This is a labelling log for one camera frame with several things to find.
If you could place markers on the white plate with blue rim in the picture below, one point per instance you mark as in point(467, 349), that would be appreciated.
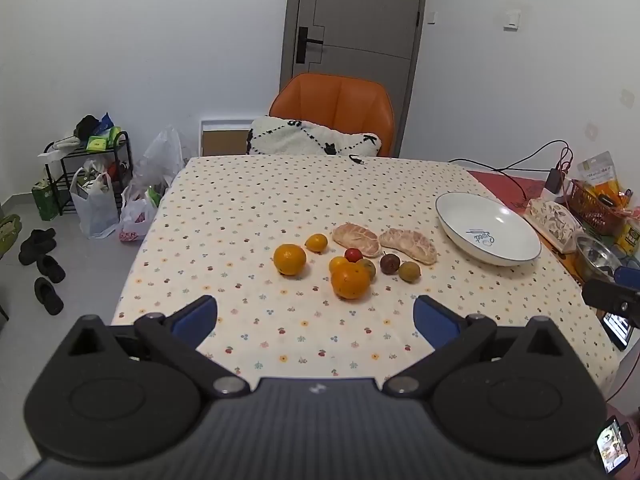
point(487, 232)

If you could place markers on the black slipper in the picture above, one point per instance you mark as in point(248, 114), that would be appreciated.
point(48, 296)
point(51, 268)
point(40, 236)
point(31, 255)

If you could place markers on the small oval yellow-orange citrus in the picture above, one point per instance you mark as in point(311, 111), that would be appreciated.
point(316, 242)

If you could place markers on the steel bowl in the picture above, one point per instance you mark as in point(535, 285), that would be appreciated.
point(595, 255)

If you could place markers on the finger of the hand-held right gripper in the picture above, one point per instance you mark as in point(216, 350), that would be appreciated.
point(627, 276)
point(607, 297)

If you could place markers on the grey door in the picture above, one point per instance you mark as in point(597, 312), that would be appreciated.
point(360, 20)

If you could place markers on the orange snack packet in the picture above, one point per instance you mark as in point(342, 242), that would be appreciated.
point(597, 167)

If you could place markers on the yellow packet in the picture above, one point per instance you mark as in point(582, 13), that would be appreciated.
point(632, 232)

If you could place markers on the red cherry tomato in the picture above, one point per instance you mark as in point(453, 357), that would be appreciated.
point(353, 255)

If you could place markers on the blue packet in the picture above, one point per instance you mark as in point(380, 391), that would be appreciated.
point(106, 121)

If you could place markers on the red mat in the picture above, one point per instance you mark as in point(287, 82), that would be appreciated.
point(500, 187)

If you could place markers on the bread piece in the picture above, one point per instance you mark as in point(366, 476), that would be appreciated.
point(408, 245)
point(356, 239)

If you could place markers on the floral printed tablecloth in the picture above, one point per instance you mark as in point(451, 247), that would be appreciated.
point(240, 210)

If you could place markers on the white cushion with black pattern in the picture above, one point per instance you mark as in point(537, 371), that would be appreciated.
point(295, 140)

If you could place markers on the orange leather chair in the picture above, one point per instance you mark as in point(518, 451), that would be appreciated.
point(332, 100)

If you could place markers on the white cloth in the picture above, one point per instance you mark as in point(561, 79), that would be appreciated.
point(61, 145)

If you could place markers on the dark purple plum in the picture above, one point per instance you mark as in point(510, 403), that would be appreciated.
point(389, 263)

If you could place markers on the black metal shelf rack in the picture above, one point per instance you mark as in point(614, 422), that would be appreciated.
point(126, 157)

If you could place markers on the large orange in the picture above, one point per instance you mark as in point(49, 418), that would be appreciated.
point(289, 259)
point(350, 282)

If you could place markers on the smartphone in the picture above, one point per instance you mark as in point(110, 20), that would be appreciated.
point(617, 330)
point(612, 446)

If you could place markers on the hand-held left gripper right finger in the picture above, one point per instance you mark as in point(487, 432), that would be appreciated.
point(435, 322)

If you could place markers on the black cloth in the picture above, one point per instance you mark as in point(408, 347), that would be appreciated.
point(87, 125)

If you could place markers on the large white light switch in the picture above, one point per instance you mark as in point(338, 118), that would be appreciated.
point(512, 18)

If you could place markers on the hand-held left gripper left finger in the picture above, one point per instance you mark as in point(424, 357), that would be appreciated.
point(195, 317)

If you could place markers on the green paper bag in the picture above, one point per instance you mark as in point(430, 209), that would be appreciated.
point(45, 201)

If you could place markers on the black and white power adapter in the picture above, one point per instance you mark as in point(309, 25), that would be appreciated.
point(553, 181)

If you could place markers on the pink and white plastic bag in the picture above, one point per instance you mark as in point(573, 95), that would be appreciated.
point(135, 217)

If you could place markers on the clear plastic bag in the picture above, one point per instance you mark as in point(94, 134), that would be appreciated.
point(162, 157)

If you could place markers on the small round orange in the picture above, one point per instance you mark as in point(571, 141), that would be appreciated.
point(336, 263)

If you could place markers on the green packets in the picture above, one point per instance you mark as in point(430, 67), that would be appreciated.
point(102, 141)

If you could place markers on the small green-brown fruit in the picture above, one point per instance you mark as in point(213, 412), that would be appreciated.
point(370, 267)
point(410, 272)

